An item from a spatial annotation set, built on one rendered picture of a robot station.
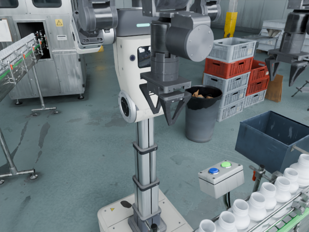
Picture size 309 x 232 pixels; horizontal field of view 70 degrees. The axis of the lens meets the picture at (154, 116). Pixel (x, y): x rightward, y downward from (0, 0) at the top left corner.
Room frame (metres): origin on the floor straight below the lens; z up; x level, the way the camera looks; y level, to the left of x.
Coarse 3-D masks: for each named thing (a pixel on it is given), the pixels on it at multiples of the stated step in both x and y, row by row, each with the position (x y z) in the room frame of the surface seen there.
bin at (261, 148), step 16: (272, 112) 1.35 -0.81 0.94; (240, 128) 1.20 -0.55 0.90; (256, 128) 1.30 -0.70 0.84; (272, 128) 1.32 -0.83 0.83; (288, 128) 1.24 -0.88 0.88; (304, 128) 1.16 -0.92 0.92; (240, 144) 1.18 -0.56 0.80; (256, 144) 1.09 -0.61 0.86; (272, 144) 1.02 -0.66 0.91; (288, 144) 1.21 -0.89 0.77; (304, 144) 1.05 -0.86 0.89; (256, 160) 1.07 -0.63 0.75; (272, 160) 0.99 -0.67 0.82; (288, 160) 0.98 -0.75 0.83
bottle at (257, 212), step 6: (258, 192) 0.43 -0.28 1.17; (252, 198) 0.41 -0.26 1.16; (258, 198) 0.43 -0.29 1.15; (264, 198) 0.42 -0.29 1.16; (252, 204) 0.41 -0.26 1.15; (258, 204) 0.40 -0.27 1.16; (264, 204) 0.40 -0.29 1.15; (252, 210) 0.40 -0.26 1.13; (258, 210) 0.40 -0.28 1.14; (264, 210) 0.41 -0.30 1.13; (252, 216) 0.39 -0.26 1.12; (258, 216) 0.39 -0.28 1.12; (264, 216) 0.39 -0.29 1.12; (252, 222) 0.39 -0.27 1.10; (258, 222) 0.39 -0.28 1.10; (258, 228) 0.39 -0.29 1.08
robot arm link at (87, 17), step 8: (80, 0) 0.73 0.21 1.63; (88, 0) 0.72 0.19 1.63; (96, 0) 0.72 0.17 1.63; (104, 0) 0.74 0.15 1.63; (112, 0) 0.76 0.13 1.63; (80, 8) 0.74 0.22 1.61; (88, 8) 0.72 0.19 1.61; (112, 8) 0.76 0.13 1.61; (80, 16) 0.75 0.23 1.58; (88, 16) 0.71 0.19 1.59; (112, 16) 0.75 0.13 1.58; (88, 24) 0.71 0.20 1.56; (112, 24) 0.75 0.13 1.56
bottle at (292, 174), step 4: (288, 168) 0.53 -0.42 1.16; (292, 168) 0.53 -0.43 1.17; (284, 172) 0.52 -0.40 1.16; (288, 172) 0.53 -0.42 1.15; (292, 172) 0.53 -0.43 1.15; (296, 172) 0.52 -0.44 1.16; (284, 176) 0.52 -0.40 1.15; (288, 176) 0.50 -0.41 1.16; (292, 176) 0.50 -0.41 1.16; (296, 176) 0.50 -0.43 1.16; (292, 180) 0.50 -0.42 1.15; (296, 180) 0.50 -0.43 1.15; (292, 184) 0.50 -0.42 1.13; (296, 184) 0.50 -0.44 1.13; (292, 188) 0.49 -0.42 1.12; (296, 188) 0.49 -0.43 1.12; (292, 192) 0.49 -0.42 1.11; (296, 192) 0.49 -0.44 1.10; (292, 196) 0.49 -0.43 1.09; (288, 204) 0.49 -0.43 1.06; (288, 208) 0.49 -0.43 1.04
